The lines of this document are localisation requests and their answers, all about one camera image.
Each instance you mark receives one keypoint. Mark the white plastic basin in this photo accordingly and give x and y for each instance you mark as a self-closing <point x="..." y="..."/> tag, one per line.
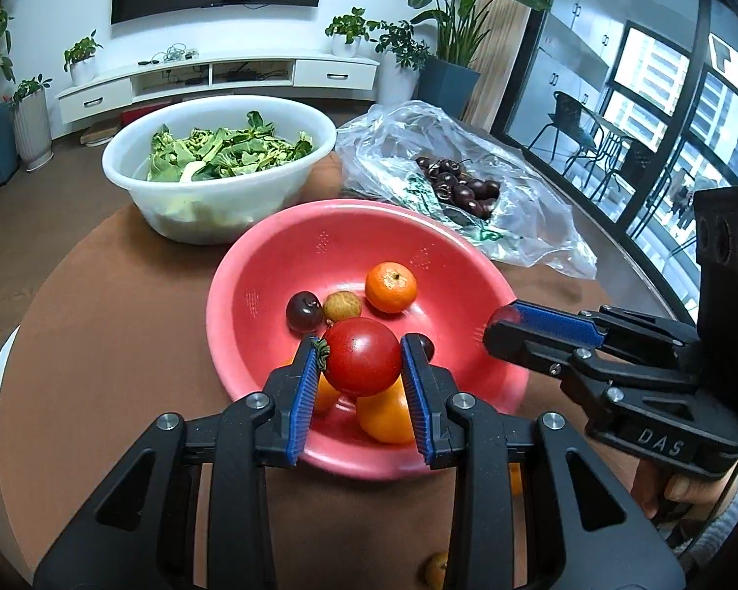
<point x="160" y="196"/>

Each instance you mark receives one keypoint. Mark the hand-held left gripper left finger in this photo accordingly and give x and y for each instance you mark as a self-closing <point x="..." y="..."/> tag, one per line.
<point x="304" y="399"/>

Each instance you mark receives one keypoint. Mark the person's right hand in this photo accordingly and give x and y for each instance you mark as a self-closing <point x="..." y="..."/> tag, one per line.
<point x="644" y="482"/>

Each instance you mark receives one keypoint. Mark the beige curtain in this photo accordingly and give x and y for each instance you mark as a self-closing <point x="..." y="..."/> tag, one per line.
<point x="504" y="43"/>

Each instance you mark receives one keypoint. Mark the dark red oblong fruit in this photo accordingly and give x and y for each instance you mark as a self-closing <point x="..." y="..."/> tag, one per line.
<point x="428" y="347"/>

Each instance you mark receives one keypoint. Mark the red tomato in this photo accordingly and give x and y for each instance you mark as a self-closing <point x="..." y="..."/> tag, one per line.
<point x="363" y="356"/>

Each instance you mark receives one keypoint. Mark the person's right forearm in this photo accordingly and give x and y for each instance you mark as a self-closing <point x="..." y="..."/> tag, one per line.
<point x="722" y="528"/>

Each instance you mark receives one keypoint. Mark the red plastic colander bowl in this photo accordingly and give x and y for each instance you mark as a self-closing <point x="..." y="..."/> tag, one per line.
<point x="270" y="258"/>

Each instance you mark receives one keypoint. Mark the bushy plant in white pot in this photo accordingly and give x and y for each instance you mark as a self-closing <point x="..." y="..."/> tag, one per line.
<point x="396" y="80"/>

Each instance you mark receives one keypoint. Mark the pile of dark cherries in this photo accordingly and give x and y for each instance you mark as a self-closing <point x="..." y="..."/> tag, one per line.
<point x="461" y="190"/>

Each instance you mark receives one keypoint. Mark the small plant in tall white pot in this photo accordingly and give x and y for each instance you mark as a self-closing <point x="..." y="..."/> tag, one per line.
<point x="32" y="129"/>

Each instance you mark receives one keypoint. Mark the white round stool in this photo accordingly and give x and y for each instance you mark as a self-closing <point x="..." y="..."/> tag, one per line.
<point x="5" y="362"/>

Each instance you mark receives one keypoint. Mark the white television cabinet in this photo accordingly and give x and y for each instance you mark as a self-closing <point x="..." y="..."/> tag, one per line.
<point x="326" y="74"/>

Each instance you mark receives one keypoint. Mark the dark purple plum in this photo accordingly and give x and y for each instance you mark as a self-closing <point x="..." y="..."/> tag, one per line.
<point x="304" y="313"/>

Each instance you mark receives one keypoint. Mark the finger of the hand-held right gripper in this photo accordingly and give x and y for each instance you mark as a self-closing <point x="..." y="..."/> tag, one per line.
<point x="559" y="324"/>
<point x="529" y="350"/>

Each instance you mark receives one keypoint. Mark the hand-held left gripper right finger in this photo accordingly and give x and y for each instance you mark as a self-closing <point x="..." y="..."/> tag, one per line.
<point x="415" y="405"/>

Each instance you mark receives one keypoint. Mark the clear plastic bag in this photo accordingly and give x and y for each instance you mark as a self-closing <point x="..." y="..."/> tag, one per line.
<point x="529" y="221"/>

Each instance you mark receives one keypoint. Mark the green leafy vegetables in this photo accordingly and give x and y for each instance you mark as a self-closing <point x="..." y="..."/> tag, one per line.
<point x="233" y="150"/>

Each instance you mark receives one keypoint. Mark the tall broadleaf plant in blue pot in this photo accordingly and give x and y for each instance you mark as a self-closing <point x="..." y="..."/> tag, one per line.
<point x="446" y="86"/>

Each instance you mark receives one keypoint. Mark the black metal chair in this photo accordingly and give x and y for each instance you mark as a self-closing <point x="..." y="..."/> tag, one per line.
<point x="636" y="163"/>
<point x="569" y="110"/>

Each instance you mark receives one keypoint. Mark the large mandarin orange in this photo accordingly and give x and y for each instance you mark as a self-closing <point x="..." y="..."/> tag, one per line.
<point x="384" y="418"/>

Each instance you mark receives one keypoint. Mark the brown longan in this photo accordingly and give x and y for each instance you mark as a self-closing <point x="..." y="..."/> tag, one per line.
<point x="435" y="570"/>
<point x="342" y="307"/>

